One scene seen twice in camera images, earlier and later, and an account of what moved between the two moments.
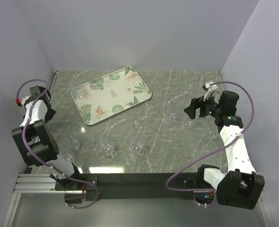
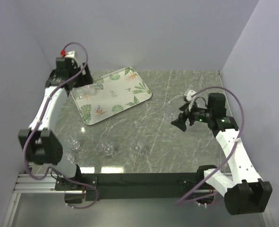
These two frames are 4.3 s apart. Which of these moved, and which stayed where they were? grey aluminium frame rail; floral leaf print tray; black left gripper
Moved: black left gripper
Stayed: floral leaf print tray; grey aluminium frame rail
